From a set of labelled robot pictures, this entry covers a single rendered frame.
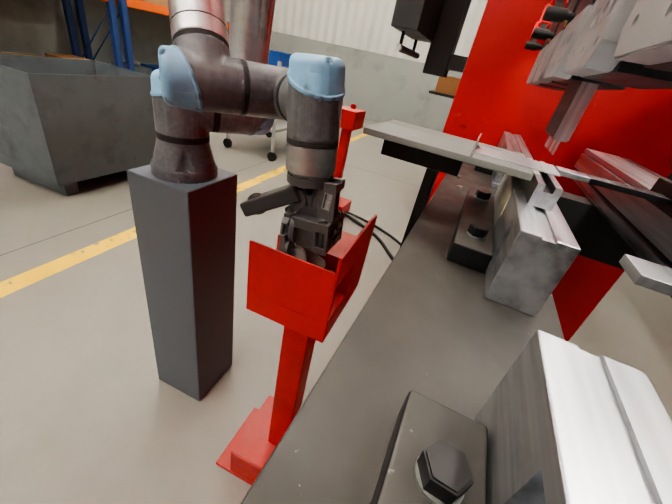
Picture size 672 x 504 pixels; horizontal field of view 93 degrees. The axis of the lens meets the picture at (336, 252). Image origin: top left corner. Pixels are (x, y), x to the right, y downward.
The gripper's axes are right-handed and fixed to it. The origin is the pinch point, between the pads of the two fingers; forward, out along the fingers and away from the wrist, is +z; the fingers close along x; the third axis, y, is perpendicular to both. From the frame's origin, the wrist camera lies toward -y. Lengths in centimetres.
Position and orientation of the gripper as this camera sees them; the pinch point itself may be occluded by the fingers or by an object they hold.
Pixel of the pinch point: (292, 277)
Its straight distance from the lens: 59.8
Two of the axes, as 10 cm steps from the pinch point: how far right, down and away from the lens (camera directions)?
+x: 3.7, -4.2, 8.3
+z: -1.1, 8.7, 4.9
